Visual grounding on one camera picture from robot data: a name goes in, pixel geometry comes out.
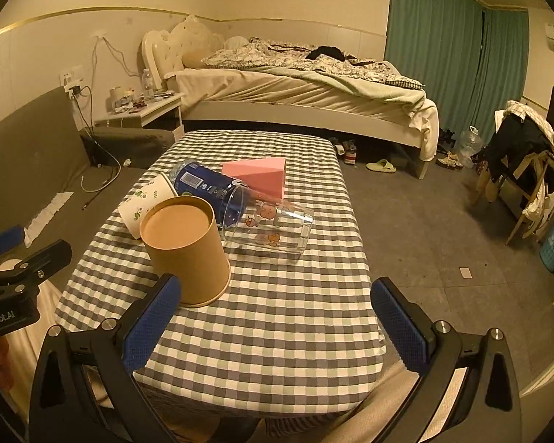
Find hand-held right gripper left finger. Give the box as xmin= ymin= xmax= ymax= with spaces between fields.
xmin=29 ymin=273 xmax=183 ymax=443

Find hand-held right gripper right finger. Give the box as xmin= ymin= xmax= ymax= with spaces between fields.
xmin=370 ymin=277 xmax=522 ymax=443

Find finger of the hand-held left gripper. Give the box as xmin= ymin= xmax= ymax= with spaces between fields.
xmin=0 ymin=239 xmax=73 ymax=294
xmin=0 ymin=225 xmax=25 ymax=260

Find brown paper cup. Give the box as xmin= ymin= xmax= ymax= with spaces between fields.
xmin=139 ymin=196 xmax=232 ymax=308

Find white paper cup green print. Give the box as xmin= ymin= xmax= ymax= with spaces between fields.
xmin=118 ymin=173 xmax=178 ymax=241

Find clear glass cup cartoon print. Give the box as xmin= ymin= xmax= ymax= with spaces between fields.
xmin=220 ymin=185 xmax=315 ymax=264

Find person's beige trousers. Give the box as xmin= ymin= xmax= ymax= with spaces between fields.
xmin=0 ymin=281 xmax=472 ymax=443

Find grey sofa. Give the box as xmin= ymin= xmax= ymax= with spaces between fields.
xmin=0 ymin=85 xmax=176 ymax=261

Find grey white checkered tablecloth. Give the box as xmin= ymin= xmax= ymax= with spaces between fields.
xmin=55 ymin=130 xmax=387 ymax=418

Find white power strip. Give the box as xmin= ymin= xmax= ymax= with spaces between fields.
xmin=61 ymin=70 xmax=86 ymax=99

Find beige shoes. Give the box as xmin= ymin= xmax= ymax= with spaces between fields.
xmin=436 ymin=150 xmax=465 ymax=169

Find pair of sneakers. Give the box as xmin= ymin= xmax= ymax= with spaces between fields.
xmin=334 ymin=141 xmax=359 ymax=165

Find pink box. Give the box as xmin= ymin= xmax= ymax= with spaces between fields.
xmin=222 ymin=157 xmax=288 ymax=201

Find white nightstand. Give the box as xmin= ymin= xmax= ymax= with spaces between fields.
xmin=95 ymin=92 xmax=185 ymax=141

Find large clear water jug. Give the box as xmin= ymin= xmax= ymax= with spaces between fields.
xmin=457 ymin=126 xmax=485 ymax=168

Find wooden chair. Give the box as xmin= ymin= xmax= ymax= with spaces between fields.
xmin=472 ymin=148 xmax=554 ymax=246

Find chair draped with clothes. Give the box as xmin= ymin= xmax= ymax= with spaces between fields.
xmin=482 ymin=100 xmax=554 ymax=222

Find white bed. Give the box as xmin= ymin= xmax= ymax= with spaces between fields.
xmin=141 ymin=14 xmax=441 ymax=181

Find cream pillow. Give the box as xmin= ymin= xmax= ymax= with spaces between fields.
xmin=181 ymin=36 xmax=251 ymax=70

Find dark garment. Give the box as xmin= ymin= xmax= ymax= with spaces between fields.
xmin=305 ymin=45 xmax=352 ymax=62

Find floral quilt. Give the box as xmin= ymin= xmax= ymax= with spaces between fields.
xmin=201 ymin=39 xmax=425 ymax=90

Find green curtain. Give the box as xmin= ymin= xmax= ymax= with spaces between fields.
xmin=384 ymin=0 xmax=533 ymax=103

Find white charger cable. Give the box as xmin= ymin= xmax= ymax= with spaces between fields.
xmin=81 ymin=166 xmax=122 ymax=195

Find black cable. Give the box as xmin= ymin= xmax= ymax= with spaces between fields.
xmin=71 ymin=85 xmax=121 ymax=181

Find white wall cable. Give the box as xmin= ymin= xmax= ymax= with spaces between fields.
xmin=90 ymin=36 xmax=145 ymax=80

